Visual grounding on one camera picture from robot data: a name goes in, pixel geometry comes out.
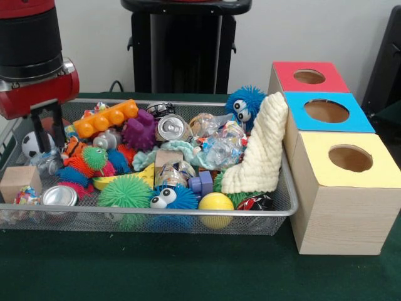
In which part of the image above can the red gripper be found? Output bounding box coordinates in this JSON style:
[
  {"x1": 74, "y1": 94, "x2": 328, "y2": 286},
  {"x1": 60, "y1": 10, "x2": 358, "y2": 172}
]
[{"x1": 0, "y1": 67, "x2": 80, "y2": 154}]

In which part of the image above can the orange striped tiger plush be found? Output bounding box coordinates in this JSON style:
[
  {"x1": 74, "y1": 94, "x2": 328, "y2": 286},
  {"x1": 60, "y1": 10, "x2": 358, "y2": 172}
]
[{"x1": 61, "y1": 136, "x2": 89, "y2": 164}]

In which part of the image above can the purple spiky toy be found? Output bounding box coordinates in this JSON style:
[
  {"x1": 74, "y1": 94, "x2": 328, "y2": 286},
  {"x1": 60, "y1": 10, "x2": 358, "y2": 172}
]
[{"x1": 121, "y1": 108, "x2": 158, "y2": 153}]

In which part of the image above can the blue spiky ball with eyes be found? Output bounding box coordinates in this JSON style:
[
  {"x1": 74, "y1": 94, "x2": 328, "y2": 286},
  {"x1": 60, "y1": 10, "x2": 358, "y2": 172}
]
[
  {"x1": 149, "y1": 184, "x2": 199, "y2": 210},
  {"x1": 224, "y1": 85, "x2": 268, "y2": 132}
]

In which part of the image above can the cream waffle cloth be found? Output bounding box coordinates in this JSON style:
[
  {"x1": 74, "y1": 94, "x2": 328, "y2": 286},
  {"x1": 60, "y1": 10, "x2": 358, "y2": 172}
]
[{"x1": 221, "y1": 92, "x2": 289, "y2": 194}]

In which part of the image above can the clear mesh bin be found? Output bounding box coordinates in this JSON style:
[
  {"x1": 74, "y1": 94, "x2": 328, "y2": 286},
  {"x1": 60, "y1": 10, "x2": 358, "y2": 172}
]
[{"x1": 0, "y1": 97, "x2": 298, "y2": 236}]

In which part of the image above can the wooden three-hole box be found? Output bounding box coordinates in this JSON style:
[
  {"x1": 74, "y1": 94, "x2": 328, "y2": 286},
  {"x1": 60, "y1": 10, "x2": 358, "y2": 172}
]
[{"x1": 266, "y1": 61, "x2": 401, "y2": 255}]

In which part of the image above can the brown toy football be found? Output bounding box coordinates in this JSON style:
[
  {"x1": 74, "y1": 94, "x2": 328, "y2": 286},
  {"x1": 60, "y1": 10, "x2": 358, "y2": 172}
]
[{"x1": 40, "y1": 117, "x2": 72, "y2": 139}]

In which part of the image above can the black and white soccer ball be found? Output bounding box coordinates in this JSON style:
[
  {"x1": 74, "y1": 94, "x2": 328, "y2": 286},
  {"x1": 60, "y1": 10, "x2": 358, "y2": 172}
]
[{"x1": 21, "y1": 130, "x2": 56, "y2": 158}]

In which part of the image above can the plain wooden block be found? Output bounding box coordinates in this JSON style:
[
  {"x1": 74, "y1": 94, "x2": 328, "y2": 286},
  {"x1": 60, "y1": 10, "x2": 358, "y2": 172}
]
[{"x1": 0, "y1": 166, "x2": 43, "y2": 203}]

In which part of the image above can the orange toy brick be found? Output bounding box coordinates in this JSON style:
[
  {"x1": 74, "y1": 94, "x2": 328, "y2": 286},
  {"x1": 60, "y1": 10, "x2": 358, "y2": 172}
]
[{"x1": 73, "y1": 99, "x2": 140, "y2": 139}]

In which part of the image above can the silver tin can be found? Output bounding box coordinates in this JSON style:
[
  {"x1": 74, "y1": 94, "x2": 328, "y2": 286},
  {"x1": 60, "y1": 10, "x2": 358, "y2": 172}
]
[{"x1": 40, "y1": 184, "x2": 78, "y2": 207}]

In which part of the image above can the colourful confetti ball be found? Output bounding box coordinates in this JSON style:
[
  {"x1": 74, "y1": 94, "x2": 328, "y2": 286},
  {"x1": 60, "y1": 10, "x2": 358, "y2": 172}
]
[{"x1": 14, "y1": 185, "x2": 41, "y2": 205}]

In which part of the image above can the green spiky ball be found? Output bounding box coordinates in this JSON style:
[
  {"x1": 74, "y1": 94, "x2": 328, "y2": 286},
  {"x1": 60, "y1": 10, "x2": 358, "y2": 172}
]
[{"x1": 96, "y1": 174, "x2": 154, "y2": 209}]

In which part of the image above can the dark green table cloth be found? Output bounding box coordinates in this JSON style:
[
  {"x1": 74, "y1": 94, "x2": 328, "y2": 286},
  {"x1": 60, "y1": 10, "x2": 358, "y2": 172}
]
[
  {"x1": 0, "y1": 91, "x2": 401, "y2": 301},
  {"x1": 371, "y1": 100, "x2": 401, "y2": 132}
]

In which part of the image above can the yellow ball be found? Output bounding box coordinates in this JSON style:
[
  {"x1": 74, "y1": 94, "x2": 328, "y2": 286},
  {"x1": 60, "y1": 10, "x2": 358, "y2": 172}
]
[{"x1": 198, "y1": 192, "x2": 236, "y2": 229}]

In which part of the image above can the black upright panel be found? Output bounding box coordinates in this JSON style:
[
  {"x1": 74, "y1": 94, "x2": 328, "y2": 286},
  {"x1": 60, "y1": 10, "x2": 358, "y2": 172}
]
[{"x1": 362, "y1": 4, "x2": 401, "y2": 109}]

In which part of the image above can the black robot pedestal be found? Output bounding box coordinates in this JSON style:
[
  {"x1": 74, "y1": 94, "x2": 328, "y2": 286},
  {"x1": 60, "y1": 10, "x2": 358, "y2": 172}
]
[{"x1": 120, "y1": 0, "x2": 253, "y2": 95}]

